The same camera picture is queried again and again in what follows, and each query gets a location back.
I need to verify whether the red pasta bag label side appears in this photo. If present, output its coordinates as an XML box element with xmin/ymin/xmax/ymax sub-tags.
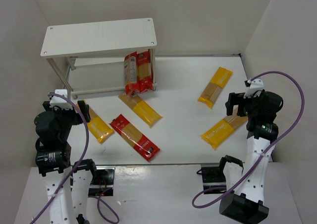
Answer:
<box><xmin>124</xmin><ymin>52</ymin><xmax>139</xmax><ymax>95</ymax></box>

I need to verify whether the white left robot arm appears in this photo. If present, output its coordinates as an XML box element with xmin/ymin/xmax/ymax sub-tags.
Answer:
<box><xmin>32</xmin><ymin>95</ymin><xmax>96</xmax><ymax>224</ymax></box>

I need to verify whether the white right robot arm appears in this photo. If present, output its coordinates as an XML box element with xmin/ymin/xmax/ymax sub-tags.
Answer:
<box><xmin>219</xmin><ymin>90</ymin><xmax>283</xmax><ymax>224</ymax></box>

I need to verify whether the yellow pasta bag upper right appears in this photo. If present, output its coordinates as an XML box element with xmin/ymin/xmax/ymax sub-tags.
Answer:
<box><xmin>198</xmin><ymin>67</ymin><xmax>233</xmax><ymax>109</ymax></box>

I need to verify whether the yellow pasta bag far left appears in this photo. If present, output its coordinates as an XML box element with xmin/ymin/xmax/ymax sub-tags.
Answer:
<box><xmin>88</xmin><ymin>107</ymin><xmax>114</xmax><ymax>144</ymax></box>

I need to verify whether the yellow Pastatime pasta bag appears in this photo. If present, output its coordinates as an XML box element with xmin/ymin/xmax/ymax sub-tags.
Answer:
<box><xmin>201</xmin><ymin>114</ymin><xmax>248</xmax><ymax>150</ymax></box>

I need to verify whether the yellow pasta bag centre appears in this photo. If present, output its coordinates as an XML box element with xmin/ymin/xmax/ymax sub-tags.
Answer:
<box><xmin>118</xmin><ymin>92</ymin><xmax>162</xmax><ymax>127</ymax></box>

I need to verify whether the red pasta bag on shelf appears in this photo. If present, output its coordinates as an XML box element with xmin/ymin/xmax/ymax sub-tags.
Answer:
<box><xmin>137</xmin><ymin>51</ymin><xmax>153</xmax><ymax>93</ymax></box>

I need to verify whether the red pasta bag front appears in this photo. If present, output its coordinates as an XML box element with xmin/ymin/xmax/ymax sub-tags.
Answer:
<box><xmin>110</xmin><ymin>114</ymin><xmax>160</xmax><ymax>162</ymax></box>

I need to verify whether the white two-tier shelf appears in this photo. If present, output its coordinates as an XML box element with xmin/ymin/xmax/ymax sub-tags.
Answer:
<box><xmin>41</xmin><ymin>18</ymin><xmax>157</xmax><ymax>99</ymax></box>

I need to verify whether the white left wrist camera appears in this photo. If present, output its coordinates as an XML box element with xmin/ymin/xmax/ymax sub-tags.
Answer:
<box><xmin>49</xmin><ymin>89</ymin><xmax>73</xmax><ymax>110</ymax></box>

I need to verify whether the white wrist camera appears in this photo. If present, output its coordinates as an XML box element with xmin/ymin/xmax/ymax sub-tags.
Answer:
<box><xmin>244</xmin><ymin>79</ymin><xmax>264</xmax><ymax>99</ymax></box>
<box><xmin>49</xmin><ymin>89</ymin><xmax>73</xmax><ymax>110</ymax></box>

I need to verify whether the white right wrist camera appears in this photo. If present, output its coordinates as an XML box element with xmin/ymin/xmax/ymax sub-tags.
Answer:
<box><xmin>244</xmin><ymin>79</ymin><xmax>264</xmax><ymax>99</ymax></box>

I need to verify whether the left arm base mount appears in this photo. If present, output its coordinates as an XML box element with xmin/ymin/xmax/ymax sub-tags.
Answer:
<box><xmin>88</xmin><ymin>166</ymin><xmax>115</xmax><ymax>196</ymax></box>

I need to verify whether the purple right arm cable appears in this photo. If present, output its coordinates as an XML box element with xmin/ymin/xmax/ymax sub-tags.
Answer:
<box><xmin>192</xmin><ymin>71</ymin><xmax>305</xmax><ymax>209</ymax></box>

